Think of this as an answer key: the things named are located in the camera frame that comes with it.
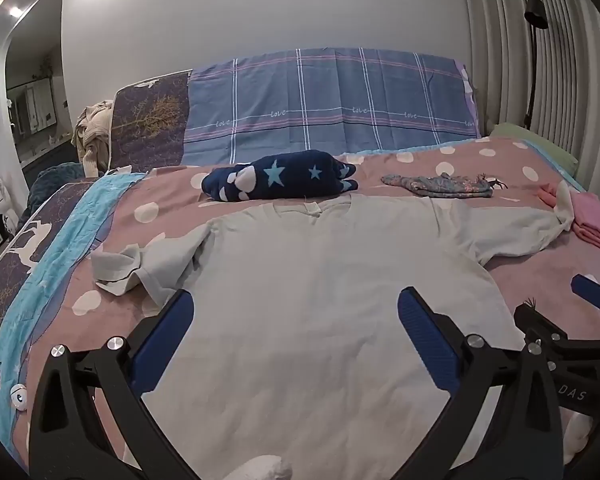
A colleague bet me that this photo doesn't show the black floor lamp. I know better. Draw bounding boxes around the black floor lamp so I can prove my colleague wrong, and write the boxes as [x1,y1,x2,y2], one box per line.
[522,0,548,128]

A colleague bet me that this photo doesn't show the deer print quilt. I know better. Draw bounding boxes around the deer print quilt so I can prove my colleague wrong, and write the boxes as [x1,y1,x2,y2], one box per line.
[0,167,148,441]

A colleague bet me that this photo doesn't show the white cat figurine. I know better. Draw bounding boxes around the white cat figurine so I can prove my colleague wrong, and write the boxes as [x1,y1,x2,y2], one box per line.
[0,177,18,233]

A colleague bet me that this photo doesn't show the person's left hand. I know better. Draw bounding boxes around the person's left hand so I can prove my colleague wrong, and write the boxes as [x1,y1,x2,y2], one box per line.
[234,454,294,480]

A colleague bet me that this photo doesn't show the navy star print cloth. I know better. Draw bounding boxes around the navy star print cloth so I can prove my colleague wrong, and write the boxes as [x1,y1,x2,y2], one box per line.
[201,150,359,204]

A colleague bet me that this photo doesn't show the arched mirror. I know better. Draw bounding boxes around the arched mirror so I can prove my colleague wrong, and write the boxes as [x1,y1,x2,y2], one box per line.
[0,0,71,176]

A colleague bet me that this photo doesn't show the person's right hand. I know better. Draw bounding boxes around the person's right hand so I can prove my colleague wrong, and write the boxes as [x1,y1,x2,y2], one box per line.
[562,410,596,467]

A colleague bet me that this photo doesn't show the teal knitted blanket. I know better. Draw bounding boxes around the teal knitted blanket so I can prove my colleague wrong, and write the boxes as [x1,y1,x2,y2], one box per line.
[26,162,88,211]

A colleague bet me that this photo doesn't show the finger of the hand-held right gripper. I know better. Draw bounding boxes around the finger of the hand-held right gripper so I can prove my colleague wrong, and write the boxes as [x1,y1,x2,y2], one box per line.
[571,274,600,313]
[513,300,571,348]

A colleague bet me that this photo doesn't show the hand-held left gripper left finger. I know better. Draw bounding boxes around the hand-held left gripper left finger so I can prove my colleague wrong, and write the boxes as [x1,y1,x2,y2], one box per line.
[28,288,201,480]

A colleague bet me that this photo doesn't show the pink folded clothes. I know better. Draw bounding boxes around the pink folded clothes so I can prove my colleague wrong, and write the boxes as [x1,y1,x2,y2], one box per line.
[539,182,600,256]

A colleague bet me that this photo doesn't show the white pleated curtain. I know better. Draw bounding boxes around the white pleated curtain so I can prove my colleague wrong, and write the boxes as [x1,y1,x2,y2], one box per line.
[460,0,600,171]

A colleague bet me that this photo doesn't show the blue plaid blanket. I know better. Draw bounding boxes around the blue plaid blanket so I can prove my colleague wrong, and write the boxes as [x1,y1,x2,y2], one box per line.
[180,47,482,166]

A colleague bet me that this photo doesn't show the pink polka dot bedsheet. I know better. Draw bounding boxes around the pink polka dot bedsheet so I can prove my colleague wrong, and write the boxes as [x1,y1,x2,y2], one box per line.
[0,137,600,480]

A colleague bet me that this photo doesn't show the green pillow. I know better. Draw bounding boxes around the green pillow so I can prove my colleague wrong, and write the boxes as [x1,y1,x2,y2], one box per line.
[490,122,578,171]

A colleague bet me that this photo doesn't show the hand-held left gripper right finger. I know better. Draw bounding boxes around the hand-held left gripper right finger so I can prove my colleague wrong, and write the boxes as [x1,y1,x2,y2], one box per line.
[397,286,565,480]

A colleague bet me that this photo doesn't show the beige clothes pile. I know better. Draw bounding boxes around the beige clothes pile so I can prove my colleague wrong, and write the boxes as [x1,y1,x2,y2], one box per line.
[71,101,115,178]

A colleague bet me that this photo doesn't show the small patterned cloth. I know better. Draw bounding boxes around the small patterned cloth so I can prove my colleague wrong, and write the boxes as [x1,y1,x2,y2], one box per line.
[381,172,508,199]

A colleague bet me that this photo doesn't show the dark tree print pillow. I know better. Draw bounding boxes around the dark tree print pillow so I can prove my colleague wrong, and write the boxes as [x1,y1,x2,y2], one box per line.
[107,70,193,173]

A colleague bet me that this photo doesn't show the light grey t-shirt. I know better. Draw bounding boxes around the light grey t-shirt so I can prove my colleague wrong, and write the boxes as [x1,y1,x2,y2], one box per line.
[90,194,576,480]

